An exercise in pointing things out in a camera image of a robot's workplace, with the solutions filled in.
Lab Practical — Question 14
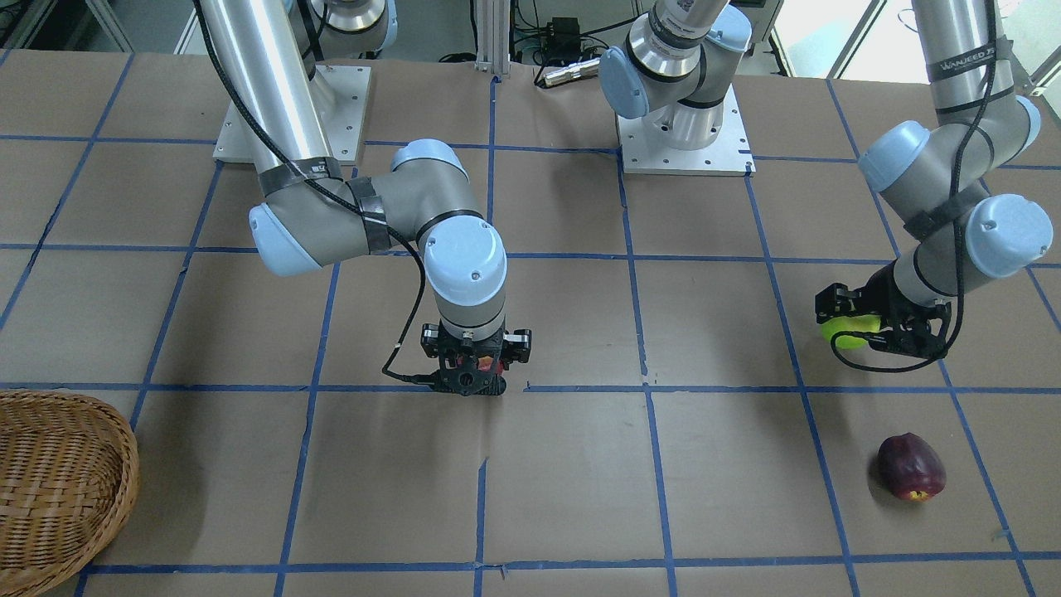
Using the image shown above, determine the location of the dark red apple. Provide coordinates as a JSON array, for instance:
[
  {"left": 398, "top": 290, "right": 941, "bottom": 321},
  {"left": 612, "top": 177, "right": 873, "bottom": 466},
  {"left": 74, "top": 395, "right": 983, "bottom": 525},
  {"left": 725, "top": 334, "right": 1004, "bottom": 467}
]
[{"left": 875, "top": 432, "right": 947, "bottom": 502}]

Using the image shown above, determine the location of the wicker basket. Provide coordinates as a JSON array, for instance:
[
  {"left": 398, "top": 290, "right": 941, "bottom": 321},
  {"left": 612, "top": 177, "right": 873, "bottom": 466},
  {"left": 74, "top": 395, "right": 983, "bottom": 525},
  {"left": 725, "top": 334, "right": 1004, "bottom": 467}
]
[{"left": 1, "top": 390, "right": 139, "bottom": 596}]

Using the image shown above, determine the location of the aluminium frame post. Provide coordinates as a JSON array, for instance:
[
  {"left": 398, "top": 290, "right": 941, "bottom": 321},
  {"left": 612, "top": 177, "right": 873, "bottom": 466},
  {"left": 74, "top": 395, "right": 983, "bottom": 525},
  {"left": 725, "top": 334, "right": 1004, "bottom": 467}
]
[{"left": 472, "top": 0, "right": 512, "bottom": 80}]

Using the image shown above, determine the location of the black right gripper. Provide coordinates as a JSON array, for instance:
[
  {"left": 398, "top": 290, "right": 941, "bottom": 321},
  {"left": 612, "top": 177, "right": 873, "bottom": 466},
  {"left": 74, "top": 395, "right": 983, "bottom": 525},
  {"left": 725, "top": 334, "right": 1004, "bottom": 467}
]
[{"left": 420, "top": 326, "right": 533, "bottom": 396}]

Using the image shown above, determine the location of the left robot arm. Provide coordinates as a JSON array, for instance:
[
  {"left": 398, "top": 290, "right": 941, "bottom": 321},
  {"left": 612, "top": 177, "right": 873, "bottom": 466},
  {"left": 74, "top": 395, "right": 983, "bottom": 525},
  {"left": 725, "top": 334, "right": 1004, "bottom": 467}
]
[{"left": 599, "top": 1, "right": 1054, "bottom": 367}]

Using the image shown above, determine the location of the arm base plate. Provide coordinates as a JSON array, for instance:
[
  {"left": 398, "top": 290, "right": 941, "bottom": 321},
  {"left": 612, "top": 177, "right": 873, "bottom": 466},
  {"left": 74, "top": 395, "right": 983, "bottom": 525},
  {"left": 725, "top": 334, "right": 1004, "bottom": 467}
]
[
  {"left": 615, "top": 87, "right": 756, "bottom": 177},
  {"left": 245, "top": 64, "right": 372, "bottom": 166}
]

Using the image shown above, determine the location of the red yellow apple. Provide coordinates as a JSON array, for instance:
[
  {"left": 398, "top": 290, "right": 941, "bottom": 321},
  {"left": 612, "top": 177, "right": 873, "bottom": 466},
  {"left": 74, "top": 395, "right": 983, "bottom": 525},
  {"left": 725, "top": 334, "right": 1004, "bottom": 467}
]
[{"left": 479, "top": 356, "right": 509, "bottom": 376}]

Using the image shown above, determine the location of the green apple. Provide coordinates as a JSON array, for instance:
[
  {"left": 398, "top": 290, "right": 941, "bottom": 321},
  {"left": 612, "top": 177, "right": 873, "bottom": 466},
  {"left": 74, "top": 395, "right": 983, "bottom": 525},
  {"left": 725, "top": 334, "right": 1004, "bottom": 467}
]
[{"left": 819, "top": 314, "right": 880, "bottom": 351}]

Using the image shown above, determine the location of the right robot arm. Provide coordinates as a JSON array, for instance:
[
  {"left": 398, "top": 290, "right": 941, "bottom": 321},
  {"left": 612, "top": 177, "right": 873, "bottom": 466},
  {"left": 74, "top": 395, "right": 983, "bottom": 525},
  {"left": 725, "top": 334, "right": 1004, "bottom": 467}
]
[{"left": 194, "top": 1, "right": 533, "bottom": 396}]

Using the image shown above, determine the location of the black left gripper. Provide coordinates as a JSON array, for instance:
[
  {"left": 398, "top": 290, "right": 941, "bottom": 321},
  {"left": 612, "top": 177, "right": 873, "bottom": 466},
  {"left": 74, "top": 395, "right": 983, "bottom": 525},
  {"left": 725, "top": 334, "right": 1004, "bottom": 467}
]
[{"left": 815, "top": 277, "right": 952, "bottom": 359}]

